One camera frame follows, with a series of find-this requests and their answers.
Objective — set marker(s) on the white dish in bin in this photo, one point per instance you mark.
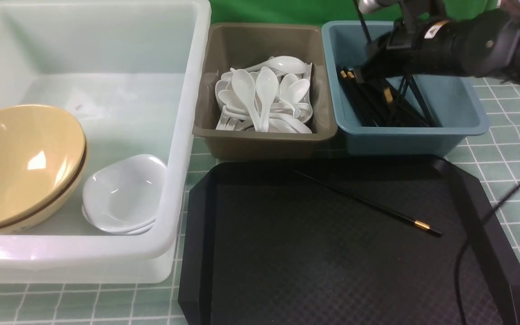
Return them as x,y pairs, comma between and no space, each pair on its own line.
135,230

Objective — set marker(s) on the yellow noodle bowl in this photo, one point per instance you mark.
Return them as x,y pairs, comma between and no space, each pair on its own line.
41,148
46,211

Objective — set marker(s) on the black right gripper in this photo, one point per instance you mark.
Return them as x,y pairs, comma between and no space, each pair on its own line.
425,48

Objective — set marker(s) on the white spoon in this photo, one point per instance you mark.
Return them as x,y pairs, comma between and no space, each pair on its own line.
244,87

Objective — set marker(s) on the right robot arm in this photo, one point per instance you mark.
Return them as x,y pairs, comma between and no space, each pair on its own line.
487,46

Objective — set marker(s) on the white square dish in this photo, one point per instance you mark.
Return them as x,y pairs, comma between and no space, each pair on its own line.
126,193

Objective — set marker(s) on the black chopstick front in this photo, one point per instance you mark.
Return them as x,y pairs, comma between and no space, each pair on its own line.
377,207

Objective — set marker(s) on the brown spoon bin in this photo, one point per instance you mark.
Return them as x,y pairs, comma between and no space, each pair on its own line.
241,45

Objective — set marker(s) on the black chopstick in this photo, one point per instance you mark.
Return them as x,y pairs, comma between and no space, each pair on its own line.
393,119
377,207

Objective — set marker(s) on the black serving tray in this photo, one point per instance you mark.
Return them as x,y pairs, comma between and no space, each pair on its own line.
266,246

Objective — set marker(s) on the pile of white spoons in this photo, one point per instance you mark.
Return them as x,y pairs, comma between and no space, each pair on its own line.
282,97

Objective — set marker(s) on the large translucent white bin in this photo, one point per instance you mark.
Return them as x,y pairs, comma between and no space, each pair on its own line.
129,71

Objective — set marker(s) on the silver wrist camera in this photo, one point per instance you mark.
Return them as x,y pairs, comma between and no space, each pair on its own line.
373,6

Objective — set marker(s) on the blue chopstick bin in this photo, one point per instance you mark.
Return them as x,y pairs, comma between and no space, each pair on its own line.
452,101

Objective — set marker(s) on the bundle of black chopsticks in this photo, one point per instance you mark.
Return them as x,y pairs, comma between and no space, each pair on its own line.
379,104

